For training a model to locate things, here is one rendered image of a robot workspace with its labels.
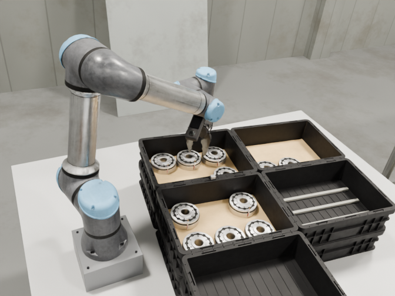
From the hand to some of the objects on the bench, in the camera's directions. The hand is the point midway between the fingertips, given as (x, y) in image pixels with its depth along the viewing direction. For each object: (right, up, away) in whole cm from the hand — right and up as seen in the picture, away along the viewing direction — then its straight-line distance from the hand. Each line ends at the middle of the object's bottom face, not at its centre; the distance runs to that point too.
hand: (196, 152), depth 159 cm
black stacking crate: (+8, -36, -16) cm, 40 cm away
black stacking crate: (+45, -32, -4) cm, 55 cm away
